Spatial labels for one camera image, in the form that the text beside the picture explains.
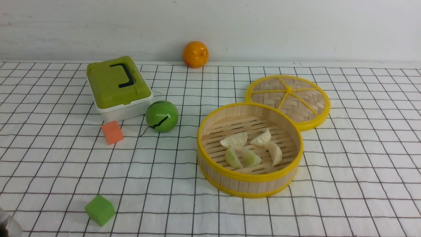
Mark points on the white dumpling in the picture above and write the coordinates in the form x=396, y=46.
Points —
x=275, y=153
x=235, y=141
x=262, y=139

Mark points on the green tinted dumpling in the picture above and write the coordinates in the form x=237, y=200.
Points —
x=250, y=158
x=232, y=159

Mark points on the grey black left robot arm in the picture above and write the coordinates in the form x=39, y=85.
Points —
x=9, y=227

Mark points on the bamboo steamer tray yellow rim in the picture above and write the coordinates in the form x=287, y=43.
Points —
x=262, y=180

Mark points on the woven bamboo steamer lid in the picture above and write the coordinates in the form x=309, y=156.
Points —
x=304, y=102

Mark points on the green ball with crack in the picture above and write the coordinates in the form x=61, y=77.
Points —
x=162, y=116

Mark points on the orange fruit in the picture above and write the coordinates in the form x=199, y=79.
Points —
x=195, y=54

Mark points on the green lidded white box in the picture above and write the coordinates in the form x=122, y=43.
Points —
x=119, y=90

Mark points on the orange foam cube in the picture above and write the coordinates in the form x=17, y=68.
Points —
x=112, y=132

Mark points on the green foam cube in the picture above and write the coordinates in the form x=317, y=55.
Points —
x=100, y=210

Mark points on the white black grid tablecloth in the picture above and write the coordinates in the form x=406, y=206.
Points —
x=359, y=177

